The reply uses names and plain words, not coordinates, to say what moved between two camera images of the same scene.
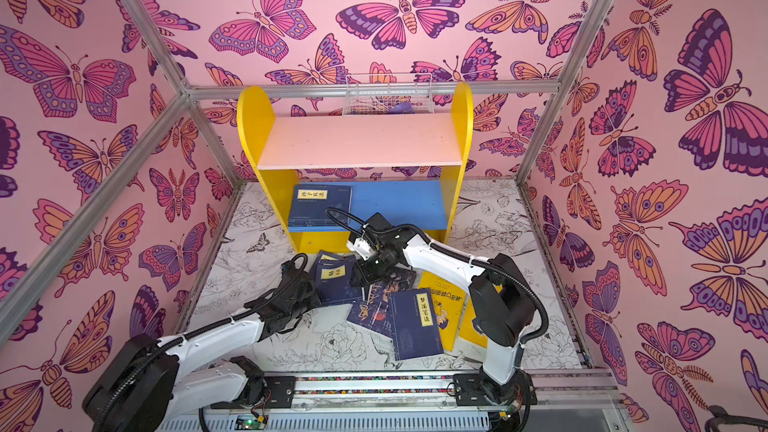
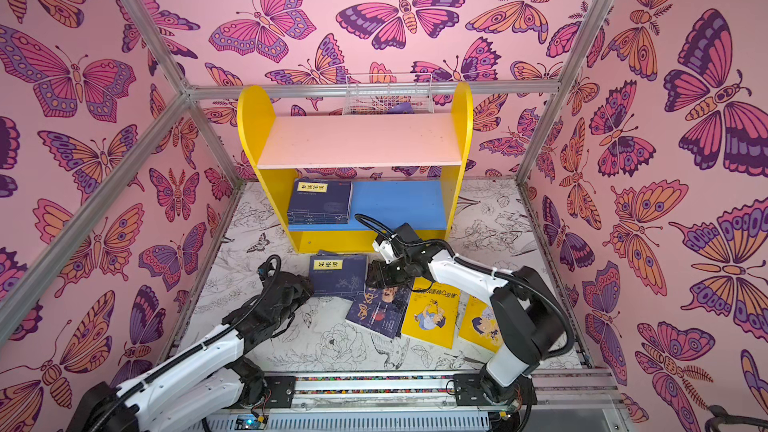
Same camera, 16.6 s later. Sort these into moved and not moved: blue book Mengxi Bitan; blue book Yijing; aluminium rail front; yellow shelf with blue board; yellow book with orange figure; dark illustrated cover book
Moved: blue book Yijing; blue book Mengxi Bitan
Not moved: yellow shelf with blue board; aluminium rail front; dark illustrated cover book; yellow book with orange figure
